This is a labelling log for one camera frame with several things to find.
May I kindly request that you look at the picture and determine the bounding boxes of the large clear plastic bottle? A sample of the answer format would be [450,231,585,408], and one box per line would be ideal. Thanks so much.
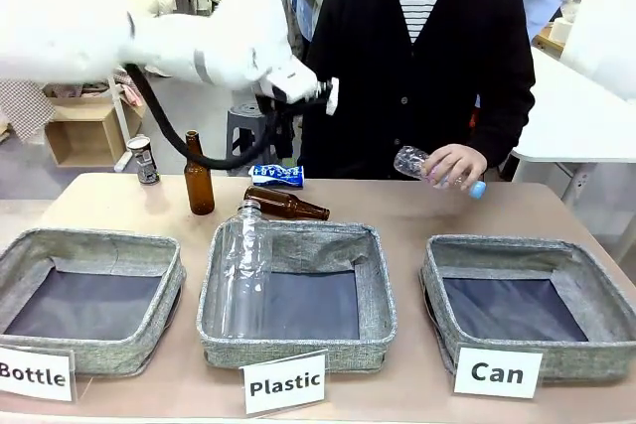
[217,198,274,340]

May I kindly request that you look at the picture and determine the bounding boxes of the white sign reading Bottle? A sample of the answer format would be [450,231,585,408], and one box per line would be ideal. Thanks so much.
[0,344,78,403]

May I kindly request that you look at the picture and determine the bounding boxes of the grey fabric basket bottle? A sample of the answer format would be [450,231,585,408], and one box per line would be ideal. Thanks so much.
[0,226,188,378]

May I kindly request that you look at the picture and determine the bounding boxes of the grey fabric basket can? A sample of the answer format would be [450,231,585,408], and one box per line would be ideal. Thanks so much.
[418,233,636,386]

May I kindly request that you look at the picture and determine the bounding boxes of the open wooden box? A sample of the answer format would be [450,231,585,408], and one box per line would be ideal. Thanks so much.
[43,94,146,169]

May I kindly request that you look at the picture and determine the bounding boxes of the checkered cloth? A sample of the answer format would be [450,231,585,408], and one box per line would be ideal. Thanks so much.
[0,78,57,146]

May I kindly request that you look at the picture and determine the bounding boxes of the grey printed drink can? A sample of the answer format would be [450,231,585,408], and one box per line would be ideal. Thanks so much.
[125,134,162,187]

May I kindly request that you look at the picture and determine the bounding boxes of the white sign reading Can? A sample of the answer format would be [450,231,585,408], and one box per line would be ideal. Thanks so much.
[452,345,545,401]

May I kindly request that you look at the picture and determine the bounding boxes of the black corrugated cable hose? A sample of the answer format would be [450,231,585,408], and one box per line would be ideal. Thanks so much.
[123,63,279,171]

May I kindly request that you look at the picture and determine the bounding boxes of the white side table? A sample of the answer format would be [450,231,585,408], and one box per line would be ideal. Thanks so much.
[510,45,636,208]

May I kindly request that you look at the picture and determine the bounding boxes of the person's left forearm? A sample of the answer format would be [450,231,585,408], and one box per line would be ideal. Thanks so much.
[466,61,538,170]

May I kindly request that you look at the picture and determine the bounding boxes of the person in black cardigan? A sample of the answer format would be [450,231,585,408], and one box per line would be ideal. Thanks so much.
[299,0,538,183]

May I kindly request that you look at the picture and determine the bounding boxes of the grey fabric basket plastic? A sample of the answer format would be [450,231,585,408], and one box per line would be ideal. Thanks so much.
[196,218,399,375]

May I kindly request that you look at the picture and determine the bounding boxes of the white sign reading Plastic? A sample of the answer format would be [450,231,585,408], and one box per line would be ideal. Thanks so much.
[238,349,330,417]

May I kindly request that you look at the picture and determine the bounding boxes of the person's left hand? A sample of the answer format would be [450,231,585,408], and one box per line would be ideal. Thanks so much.
[421,143,490,192]

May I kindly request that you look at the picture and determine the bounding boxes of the white paper roll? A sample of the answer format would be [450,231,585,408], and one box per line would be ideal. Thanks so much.
[551,16,577,46]

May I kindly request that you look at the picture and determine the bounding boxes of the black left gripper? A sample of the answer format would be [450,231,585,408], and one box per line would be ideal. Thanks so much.
[255,90,300,158]

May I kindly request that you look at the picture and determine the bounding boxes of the crushed blue white can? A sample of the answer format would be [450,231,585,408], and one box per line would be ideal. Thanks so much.
[248,164,306,191]

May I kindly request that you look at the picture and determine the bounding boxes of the grey plastic stool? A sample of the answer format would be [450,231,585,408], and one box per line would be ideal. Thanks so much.
[225,101,272,163]

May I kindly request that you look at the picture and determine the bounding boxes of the small clear plastic bottle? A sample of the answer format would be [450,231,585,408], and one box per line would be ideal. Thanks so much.
[393,145,488,201]

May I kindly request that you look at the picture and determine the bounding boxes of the brown glass bottle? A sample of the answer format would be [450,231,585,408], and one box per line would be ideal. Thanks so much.
[183,129,217,217]
[242,185,332,222]

